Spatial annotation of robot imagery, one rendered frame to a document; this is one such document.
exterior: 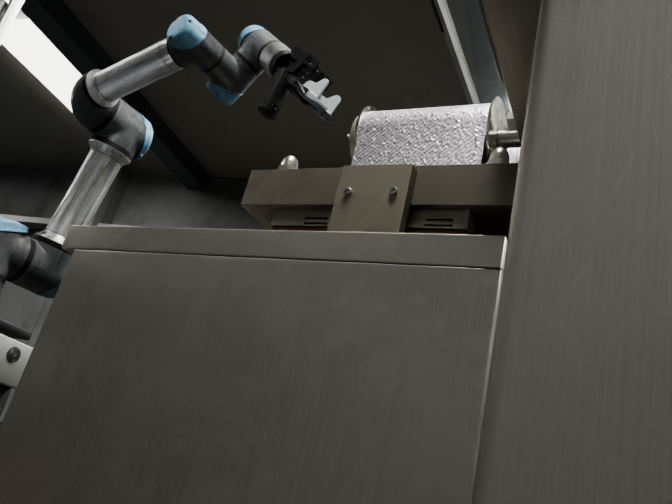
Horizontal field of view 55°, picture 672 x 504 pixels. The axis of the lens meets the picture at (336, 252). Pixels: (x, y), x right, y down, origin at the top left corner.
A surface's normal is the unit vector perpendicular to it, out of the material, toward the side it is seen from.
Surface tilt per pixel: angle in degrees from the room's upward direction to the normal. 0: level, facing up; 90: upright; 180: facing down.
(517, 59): 180
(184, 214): 90
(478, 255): 90
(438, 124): 90
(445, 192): 90
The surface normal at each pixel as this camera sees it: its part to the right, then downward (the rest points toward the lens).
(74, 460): -0.39, -0.44
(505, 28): -0.22, 0.90
